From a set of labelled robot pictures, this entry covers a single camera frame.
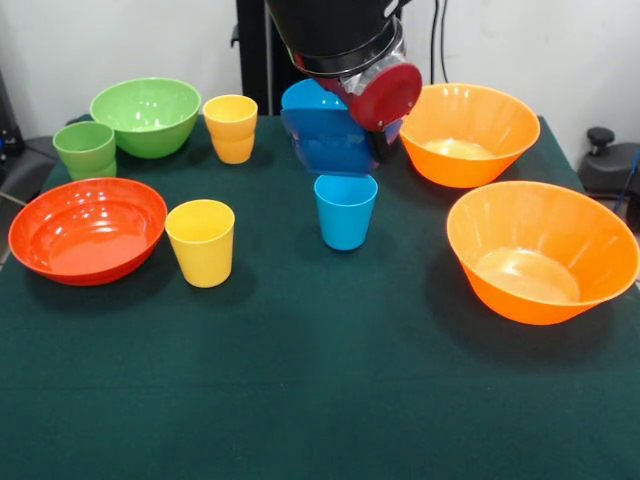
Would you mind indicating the red plastic bowl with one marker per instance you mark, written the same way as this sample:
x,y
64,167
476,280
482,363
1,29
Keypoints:
x,y
85,230

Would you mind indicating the light blue plastic cup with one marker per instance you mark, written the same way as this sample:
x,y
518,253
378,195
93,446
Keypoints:
x,y
345,220

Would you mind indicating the orange plastic bowl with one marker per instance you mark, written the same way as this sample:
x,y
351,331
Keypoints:
x,y
475,120
542,235

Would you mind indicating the yellow plastic cup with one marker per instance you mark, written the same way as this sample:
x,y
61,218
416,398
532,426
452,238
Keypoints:
x,y
230,117
234,150
202,255

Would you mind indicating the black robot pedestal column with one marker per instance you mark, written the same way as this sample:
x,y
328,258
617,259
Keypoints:
x,y
255,50

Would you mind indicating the light blue plastic bowl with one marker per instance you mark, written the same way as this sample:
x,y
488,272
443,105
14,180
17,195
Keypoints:
x,y
305,97

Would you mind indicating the dark green tablecloth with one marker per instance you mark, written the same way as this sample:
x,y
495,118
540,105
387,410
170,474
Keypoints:
x,y
320,375

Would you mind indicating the green plastic cup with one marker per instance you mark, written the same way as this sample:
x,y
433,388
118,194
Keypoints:
x,y
92,173
85,145

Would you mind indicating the black box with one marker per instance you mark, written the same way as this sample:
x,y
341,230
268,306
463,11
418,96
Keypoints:
x,y
7,115

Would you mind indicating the black equipment base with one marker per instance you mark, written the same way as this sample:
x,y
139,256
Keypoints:
x,y
607,167
25,170

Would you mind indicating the dark blue plastic bowl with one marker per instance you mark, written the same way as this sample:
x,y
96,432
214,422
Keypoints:
x,y
330,142

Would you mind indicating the green plastic bowl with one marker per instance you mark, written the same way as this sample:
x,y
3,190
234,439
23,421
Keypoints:
x,y
145,115

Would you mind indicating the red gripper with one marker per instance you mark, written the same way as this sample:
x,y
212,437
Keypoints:
x,y
390,97

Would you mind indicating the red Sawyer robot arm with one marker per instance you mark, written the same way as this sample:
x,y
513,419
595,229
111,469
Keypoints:
x,y
335,30

